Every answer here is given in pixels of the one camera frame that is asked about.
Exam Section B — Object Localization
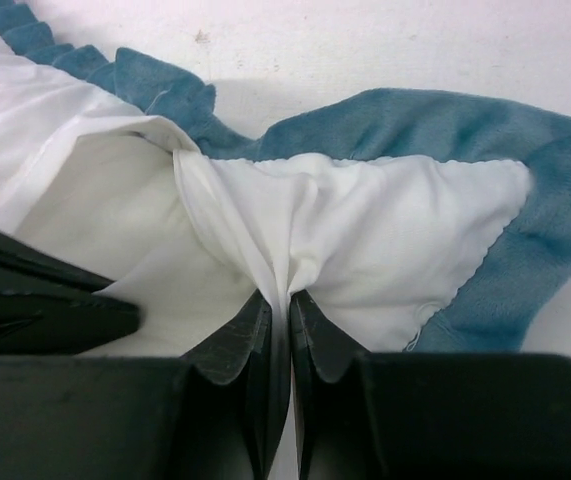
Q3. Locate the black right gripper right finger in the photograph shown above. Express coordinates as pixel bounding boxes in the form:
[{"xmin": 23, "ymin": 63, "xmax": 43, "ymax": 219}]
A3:
[{"xmin": 289, "ymin": 292, "xmax": 571, "ymax": 479}]

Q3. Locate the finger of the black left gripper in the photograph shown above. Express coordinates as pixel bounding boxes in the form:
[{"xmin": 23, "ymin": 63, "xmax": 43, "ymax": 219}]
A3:
[{"xmin": 0, "ymin": 232, "xmax": 140, "ymax": 355}]

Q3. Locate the blue ruffled pillowcase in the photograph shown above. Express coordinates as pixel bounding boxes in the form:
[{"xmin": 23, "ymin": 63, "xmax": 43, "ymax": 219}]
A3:
[{"xmin": 0, "ymin": 1, "xmax": 571, "ymax": 352}]

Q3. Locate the white pillow insert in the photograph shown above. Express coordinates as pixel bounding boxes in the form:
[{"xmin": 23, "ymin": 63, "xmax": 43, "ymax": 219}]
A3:
[{"xmin": 16, "ymin": 135, "xmax": 255, "ymax": 357}]

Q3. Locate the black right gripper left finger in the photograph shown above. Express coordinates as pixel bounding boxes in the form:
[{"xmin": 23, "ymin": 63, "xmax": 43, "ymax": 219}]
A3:
[{"xmin": 0, "ymin": 294, "xmax": 283, "ymax": 479}]

